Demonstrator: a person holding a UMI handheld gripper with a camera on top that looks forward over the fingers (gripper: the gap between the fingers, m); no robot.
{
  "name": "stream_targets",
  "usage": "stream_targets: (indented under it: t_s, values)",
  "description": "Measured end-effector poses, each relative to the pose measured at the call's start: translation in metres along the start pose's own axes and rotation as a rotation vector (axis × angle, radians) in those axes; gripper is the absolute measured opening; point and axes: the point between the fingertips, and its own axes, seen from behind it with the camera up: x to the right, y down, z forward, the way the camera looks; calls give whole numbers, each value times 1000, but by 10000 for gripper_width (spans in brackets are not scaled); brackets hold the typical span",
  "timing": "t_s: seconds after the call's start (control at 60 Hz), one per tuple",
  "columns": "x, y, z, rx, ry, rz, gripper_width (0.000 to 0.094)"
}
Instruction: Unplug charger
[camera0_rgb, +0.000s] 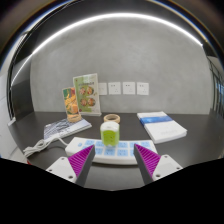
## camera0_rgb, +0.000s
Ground white book with blue band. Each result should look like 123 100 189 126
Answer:
136 111 188 145

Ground ceiling light strip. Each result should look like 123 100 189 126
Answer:
11 12 204 88

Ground white power strip cable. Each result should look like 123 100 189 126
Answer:
22 135 70 158

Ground grey printed magazine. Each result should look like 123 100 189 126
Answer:
43 117 93 140

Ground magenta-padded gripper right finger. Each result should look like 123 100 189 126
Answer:
133 143 184 186

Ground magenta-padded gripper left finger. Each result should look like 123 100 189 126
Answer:
45 144 96 188

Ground white power strip blue sockets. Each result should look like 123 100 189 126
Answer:
64 136 158 166

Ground green and white charger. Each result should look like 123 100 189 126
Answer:
100 121 120 147

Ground large acrylic menu stand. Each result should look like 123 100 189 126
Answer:
72 73 102 117

